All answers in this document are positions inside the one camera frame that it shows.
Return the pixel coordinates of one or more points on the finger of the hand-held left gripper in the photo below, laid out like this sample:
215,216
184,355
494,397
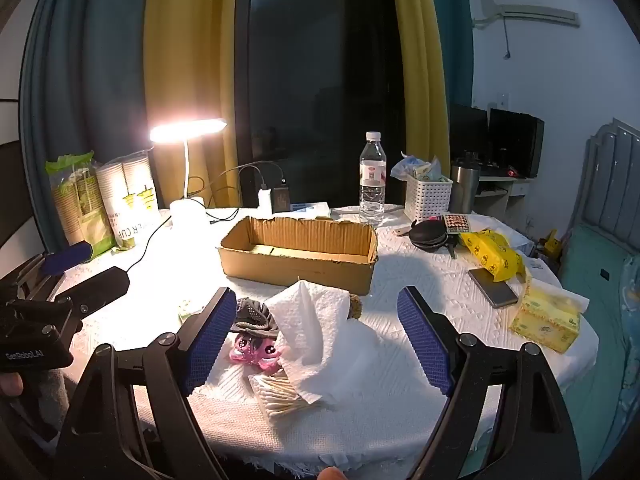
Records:
65,258
102,285

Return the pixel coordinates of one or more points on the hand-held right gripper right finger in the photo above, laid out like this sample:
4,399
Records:
425,342

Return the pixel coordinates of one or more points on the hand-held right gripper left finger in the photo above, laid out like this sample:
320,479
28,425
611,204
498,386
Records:
210,342

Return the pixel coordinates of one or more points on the pink plush toy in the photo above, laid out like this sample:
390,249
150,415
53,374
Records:
250,351

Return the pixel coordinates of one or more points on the small green tissue packet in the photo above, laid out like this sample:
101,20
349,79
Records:
186,308

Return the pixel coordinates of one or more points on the grey dotted sock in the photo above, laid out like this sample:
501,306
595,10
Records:
260,330
251,310

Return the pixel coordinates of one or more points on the brown loofah sponge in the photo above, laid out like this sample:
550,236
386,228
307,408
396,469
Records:
355,307

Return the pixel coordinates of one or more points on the cotton swab packet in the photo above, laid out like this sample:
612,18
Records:
277,399

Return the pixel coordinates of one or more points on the white paper towel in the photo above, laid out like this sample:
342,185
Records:
320,320

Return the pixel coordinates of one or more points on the cardboard box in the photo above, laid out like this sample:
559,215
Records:
300,267

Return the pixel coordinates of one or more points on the person's left hand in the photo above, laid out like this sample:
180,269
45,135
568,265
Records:
10,385

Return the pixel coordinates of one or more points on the person's right hand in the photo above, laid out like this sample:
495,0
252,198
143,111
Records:
331,474

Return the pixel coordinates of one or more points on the green paper cup pack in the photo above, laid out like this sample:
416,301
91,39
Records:
85,210

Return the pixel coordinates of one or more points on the smartphone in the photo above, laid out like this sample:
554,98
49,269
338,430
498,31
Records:
492,287

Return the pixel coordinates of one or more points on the white paper cup pack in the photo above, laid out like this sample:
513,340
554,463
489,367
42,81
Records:
125,195

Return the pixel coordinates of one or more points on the black round pouch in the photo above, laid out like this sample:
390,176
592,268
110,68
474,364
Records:
430,235

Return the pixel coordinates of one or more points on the yellow printed packet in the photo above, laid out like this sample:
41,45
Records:
492,255

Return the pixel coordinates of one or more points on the white desk lamp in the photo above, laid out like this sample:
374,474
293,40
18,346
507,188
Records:
187,212

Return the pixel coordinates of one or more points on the white tablecloth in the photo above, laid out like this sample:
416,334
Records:
350,435

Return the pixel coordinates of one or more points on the yellow tissue box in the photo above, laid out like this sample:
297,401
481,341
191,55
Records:
545,320

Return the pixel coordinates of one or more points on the red dotted card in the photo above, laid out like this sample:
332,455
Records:
457,223

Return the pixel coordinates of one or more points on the white plastic basket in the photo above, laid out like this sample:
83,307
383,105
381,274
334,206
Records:
427,200

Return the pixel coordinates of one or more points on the white charger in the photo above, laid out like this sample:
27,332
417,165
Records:
264,201

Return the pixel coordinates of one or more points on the steel tumbler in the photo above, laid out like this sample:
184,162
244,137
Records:
465,190

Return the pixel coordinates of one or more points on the black power adapter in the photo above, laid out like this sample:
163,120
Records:
281,199

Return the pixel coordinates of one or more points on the white computer desk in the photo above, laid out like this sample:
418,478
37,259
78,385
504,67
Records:
500,200

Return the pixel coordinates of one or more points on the clear water bottle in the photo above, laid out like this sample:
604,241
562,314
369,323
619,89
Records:
372,185

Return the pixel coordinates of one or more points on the blue and white box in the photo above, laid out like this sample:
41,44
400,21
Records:
310,208

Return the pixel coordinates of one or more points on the teal curtain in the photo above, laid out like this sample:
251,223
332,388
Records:
85,85
457,35

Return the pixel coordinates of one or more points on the crumpled plastic packets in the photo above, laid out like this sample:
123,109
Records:
417,167

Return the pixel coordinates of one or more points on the bed with teal sheet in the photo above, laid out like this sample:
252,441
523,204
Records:
600,310

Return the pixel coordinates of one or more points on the black monitor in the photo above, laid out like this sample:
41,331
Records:
515,140
467,130

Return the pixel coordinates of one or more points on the yellow curtain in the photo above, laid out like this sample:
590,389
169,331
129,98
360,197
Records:
190,60
417,60

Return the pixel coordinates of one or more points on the grey padded headboard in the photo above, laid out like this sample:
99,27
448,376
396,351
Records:
610,180

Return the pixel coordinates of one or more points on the dark window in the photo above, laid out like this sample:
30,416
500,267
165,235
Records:
320,60

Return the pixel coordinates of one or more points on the white air conditioner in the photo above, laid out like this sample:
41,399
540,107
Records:
530,10

